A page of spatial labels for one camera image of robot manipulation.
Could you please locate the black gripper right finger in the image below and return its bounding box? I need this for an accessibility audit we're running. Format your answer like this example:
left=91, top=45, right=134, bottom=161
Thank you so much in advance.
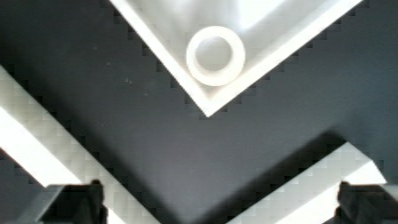
left=335, top=182, right=398, bottom=224

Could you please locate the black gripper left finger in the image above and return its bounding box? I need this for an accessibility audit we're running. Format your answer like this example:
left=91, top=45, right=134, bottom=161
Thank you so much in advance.
left=17, top=179, right=109, bottom=224

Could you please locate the white square tabletop part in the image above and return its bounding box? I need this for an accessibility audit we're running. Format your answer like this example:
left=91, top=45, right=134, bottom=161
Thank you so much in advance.
left=111, top=0, right=363, bottom=115

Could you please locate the white L-shaped obstacle fence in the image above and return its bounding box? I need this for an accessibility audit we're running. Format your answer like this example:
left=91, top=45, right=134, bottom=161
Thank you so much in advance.
left=0, top=67, right=386, bottom=224

